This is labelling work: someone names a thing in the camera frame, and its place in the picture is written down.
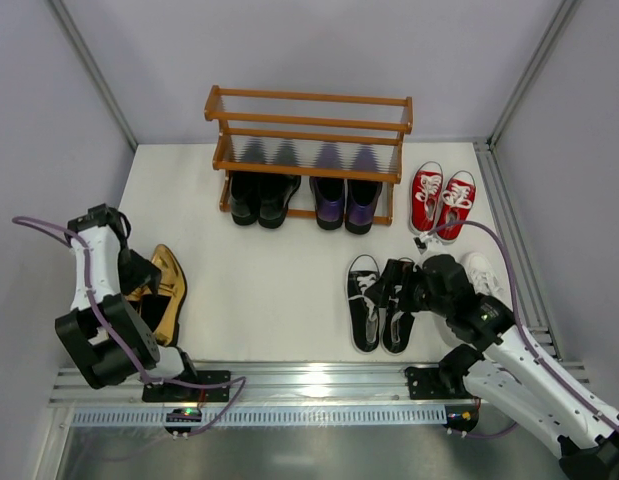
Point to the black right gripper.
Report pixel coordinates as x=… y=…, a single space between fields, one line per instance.
x=399 y=284

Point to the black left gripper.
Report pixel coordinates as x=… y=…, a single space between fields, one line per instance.
x=140 y=273

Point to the gold loafer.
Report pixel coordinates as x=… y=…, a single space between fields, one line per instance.
x=140 y=301
x=161 y=310

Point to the red canvas sneaker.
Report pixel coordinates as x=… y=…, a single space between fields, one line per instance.
x=425 y=196
x=457 y=200

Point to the black patent loafer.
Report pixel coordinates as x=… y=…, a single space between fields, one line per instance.
x=244 y=198
x=275 y=192

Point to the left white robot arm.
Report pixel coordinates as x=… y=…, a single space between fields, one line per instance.
x=123 y=320

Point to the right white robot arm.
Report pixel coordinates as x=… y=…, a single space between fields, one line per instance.
x=497 y=361

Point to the orange wooden shoe shelf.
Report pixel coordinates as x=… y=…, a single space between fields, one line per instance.
x=347 y=137

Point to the left white sneaker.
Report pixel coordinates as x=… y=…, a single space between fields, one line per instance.
x=447 y=335

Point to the right black controller box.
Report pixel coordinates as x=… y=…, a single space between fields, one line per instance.
x=462 y=418

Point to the black controller box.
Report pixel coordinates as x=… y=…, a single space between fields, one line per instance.
x=183 y=421
x=462 y=418

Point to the left black controller box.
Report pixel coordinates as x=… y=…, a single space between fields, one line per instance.
x=183 y=421

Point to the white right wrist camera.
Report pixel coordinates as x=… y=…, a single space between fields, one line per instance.
x=427 y=241

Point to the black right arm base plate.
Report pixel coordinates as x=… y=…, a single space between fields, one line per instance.
x=434 y=383

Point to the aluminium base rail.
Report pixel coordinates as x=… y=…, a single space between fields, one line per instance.
x=267 y=382

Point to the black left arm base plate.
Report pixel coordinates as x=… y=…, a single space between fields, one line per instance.
x=170 y=393

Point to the white slotted cable duct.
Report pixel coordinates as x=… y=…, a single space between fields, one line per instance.
x=268 y=416

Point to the right side aluminium rail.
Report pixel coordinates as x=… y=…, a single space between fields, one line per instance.
x=531 y=304

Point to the left aluminium corner post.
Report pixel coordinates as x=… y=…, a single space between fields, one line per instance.
x=89 y=64

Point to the aluminium corner post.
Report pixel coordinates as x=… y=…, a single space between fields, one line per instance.
x=89 y=64
x=550 y=38

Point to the right aluminium corner post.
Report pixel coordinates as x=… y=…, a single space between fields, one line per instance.
x=550 y=38

